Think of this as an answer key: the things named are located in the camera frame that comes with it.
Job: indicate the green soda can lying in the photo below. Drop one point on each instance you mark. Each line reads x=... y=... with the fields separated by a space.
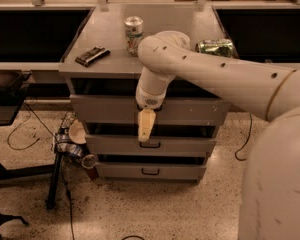
x=218 y=47

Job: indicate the upright white soda can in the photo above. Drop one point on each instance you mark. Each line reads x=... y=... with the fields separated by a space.
x=133 y=33

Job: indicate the white bowl on floor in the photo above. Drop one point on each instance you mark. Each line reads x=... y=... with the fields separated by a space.
x=77 y=133

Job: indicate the black snack bar packet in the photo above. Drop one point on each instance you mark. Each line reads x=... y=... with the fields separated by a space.
x=87 y=58

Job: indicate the black tripod foot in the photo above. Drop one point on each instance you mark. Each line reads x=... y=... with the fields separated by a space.
x=7 y=218

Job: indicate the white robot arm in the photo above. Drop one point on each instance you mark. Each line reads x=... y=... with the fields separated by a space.
x=270 y=193

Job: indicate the grey drawer cabinet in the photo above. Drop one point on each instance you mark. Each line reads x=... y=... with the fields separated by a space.
x=117 y=73

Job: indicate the grey drawer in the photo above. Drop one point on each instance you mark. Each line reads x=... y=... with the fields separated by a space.
x=180 y=172
x=174 y=111
x=155 y=146

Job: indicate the grey middle drawer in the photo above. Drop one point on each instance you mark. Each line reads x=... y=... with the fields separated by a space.
x=155 y=146

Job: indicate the grey bottom drawer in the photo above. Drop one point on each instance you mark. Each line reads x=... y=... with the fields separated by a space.
x=180 y=172

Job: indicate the crumpled chip bag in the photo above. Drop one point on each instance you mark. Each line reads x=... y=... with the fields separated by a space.
x=62 y=141

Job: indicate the grey top drawer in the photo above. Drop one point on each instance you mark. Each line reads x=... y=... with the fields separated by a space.
x=174 y=111

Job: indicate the brown cup on floor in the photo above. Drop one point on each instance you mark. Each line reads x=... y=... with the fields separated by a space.
x=89 y=165

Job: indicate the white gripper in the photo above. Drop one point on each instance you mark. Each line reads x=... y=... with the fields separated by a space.
x=149 y=99

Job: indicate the black stand frame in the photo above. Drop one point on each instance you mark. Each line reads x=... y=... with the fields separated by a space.
x=52 y=169

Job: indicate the black bin at left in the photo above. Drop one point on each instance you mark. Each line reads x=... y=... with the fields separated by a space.
x=13 y=88

